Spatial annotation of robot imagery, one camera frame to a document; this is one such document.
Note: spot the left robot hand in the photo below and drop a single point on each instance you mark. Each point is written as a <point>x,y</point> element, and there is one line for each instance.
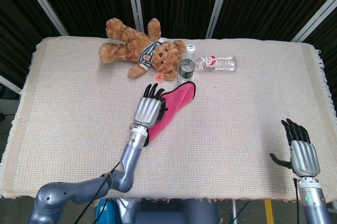
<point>147,111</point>

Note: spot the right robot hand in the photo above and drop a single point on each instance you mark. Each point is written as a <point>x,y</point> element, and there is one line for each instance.
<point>304,158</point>

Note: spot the pink and black cloth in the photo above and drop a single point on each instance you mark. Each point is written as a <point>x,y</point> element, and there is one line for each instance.
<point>173,108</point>

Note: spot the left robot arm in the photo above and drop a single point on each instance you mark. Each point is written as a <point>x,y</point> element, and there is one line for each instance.
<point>129,161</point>

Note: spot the blue robot base cover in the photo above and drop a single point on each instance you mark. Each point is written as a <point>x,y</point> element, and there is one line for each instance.
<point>105,213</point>

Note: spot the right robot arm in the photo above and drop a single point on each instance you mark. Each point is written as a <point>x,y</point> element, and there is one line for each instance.
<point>313,208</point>

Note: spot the brown teddy bear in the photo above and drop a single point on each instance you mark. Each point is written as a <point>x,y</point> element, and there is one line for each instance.
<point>129,42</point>

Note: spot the orange teddy hang tag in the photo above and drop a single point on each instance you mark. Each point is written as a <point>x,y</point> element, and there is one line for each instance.
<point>158,77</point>

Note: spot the water bottle green label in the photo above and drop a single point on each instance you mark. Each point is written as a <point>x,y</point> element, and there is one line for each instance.
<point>186,70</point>

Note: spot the beige woven table cloth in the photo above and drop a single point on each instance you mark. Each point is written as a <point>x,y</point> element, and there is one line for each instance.
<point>237,129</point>

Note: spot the water bottle red label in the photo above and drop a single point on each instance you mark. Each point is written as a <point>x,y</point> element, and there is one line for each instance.
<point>221,63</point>

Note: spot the grey metal table leg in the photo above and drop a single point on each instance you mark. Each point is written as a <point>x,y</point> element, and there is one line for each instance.
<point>233,211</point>

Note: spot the grey-blue robot torso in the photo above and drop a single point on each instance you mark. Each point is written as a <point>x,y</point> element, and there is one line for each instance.
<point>179,212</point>

